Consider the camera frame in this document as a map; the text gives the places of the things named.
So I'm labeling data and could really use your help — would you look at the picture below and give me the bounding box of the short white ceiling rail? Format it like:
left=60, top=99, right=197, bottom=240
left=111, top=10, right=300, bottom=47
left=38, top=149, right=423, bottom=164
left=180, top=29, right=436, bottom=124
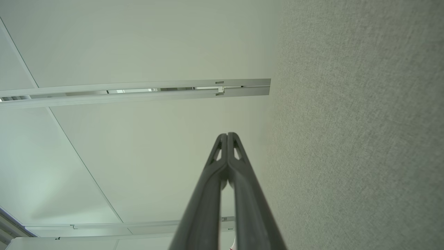
left=24, top=216, right=236, bottom=240

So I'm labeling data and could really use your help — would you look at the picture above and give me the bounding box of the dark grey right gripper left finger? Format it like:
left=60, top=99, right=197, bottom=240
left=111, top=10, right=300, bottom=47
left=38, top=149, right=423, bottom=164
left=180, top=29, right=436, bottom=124
left=169, top=133, right=229, bottom=250

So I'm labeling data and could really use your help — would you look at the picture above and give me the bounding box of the long white ceiling light rail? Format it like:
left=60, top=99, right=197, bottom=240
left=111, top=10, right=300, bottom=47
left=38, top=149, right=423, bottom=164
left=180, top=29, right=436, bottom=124
left=0, top=78, right=271, bottom=111

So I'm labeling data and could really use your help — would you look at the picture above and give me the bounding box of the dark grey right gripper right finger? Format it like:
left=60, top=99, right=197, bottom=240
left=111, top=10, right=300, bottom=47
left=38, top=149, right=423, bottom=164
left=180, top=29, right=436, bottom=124
left=228, top=132, right=288, bottom=250

